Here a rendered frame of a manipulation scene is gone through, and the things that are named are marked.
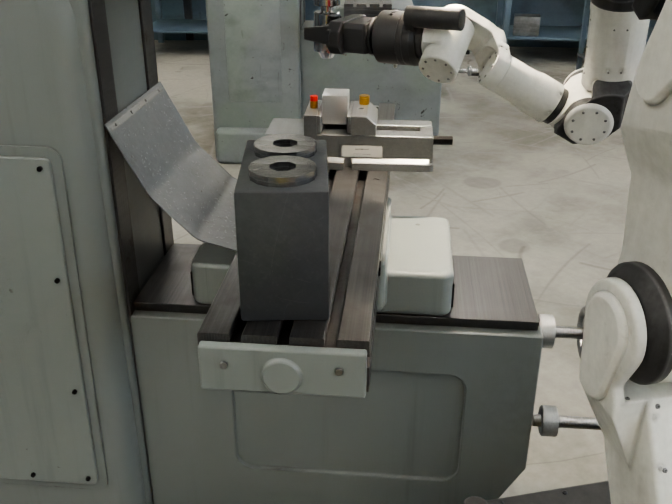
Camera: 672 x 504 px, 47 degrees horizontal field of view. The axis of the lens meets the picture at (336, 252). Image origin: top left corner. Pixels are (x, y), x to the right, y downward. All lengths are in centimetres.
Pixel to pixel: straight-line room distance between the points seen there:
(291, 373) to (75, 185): 59
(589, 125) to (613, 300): 48
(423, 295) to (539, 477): 97
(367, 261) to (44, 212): 58
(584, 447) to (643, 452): 141
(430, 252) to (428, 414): 33
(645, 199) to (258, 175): 46
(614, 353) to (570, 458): 145
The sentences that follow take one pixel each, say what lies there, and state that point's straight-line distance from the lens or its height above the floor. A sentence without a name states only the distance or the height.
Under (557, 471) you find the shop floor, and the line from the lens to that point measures 233.
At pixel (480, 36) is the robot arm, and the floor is 124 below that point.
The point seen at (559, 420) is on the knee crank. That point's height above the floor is 53.
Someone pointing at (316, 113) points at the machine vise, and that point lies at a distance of 161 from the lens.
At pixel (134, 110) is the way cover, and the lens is 153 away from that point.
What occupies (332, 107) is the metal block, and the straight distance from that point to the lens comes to 162.
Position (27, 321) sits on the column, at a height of 73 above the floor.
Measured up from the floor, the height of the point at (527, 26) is 32.
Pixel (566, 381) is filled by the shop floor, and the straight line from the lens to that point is 269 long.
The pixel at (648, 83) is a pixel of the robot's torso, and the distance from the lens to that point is 87.
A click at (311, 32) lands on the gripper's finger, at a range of 142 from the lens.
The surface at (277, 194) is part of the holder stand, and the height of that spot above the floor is 112.
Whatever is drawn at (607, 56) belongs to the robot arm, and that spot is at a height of 123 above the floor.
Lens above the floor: 148
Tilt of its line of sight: 26 degrees down
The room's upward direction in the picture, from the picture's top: straight up
